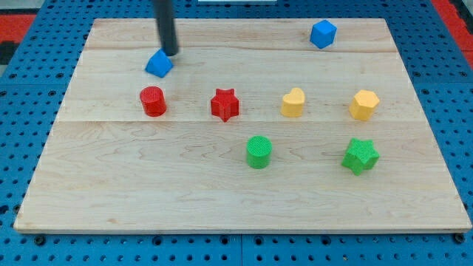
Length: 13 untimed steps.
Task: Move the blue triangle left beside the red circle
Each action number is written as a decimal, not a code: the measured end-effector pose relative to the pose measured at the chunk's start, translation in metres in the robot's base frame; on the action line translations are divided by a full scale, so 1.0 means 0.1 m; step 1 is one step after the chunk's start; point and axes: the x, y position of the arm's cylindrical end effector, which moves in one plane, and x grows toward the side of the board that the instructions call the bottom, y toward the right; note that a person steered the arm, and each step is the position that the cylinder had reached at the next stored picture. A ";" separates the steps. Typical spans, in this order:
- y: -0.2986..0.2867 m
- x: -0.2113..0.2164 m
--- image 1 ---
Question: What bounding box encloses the blue triangle block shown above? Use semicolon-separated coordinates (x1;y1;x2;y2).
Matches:
145;49;174;78

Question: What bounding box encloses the green cylinder block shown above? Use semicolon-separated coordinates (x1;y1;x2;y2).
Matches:
246;135;273;169

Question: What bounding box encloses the light wooden board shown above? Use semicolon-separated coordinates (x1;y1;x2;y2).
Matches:
14;18;472;234

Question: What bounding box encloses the red star block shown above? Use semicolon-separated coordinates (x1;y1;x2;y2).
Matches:
211;89;239;122

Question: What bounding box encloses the yellow heart block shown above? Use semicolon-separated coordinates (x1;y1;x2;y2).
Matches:
280;87;305;117

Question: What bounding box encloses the red cylinder block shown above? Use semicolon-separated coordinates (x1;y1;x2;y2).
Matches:
140;86;167;117

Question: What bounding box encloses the green star block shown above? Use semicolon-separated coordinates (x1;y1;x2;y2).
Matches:
341;138;380;176

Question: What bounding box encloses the yellow hexagon block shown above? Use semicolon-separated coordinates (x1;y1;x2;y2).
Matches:
349;89;380;121

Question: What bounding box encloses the blue cube block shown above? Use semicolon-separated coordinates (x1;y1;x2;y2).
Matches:
310;20;338;49

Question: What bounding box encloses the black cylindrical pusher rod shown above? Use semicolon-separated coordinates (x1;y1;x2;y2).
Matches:
152;0;179;56

